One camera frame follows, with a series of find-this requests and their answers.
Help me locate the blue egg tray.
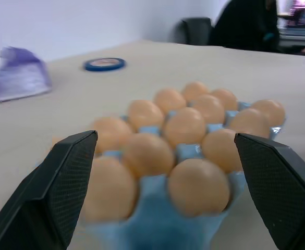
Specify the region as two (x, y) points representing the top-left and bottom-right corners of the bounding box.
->
(86, 101), (286, 250)

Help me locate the person in black clothing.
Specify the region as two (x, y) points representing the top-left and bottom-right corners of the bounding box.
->
(209, 0), (305, 54)

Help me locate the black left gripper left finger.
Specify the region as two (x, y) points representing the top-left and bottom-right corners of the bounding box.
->
(0, 130), (99, 250)

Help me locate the black office chair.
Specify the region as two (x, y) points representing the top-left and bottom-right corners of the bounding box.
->
(173, 17), (212, 46)

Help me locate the bright computer screen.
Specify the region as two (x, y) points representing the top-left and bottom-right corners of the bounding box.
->
(277, 0), (305, 27)

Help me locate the brown egg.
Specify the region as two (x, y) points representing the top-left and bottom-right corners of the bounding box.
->
(181, 81), (210, 101)
(50, 135), (64, 149)
(191, 94), (226, 124)
(249, 99), (286, 124)
(209, 88), (239, 110)
(202, 129), (244, 174)
(167, 158), (231, 217)
(153, 87), (187, 114)
(82, 156), (139, 222)
(127, 99), (165, 131)
(163, 107), (207, 149)
(122, 133), (175, 179)
(92, 116), (135, 154)
(228, 108), (271, 139)

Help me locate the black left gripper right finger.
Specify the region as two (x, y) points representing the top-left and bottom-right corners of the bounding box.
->
(234, 132), (305, 250)

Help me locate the blue tape roll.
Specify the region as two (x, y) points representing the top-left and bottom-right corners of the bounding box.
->
(83, 57), (127, 72)

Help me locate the purple plastic bag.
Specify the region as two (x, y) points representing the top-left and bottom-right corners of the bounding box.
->
(0, 46), (53, 103)

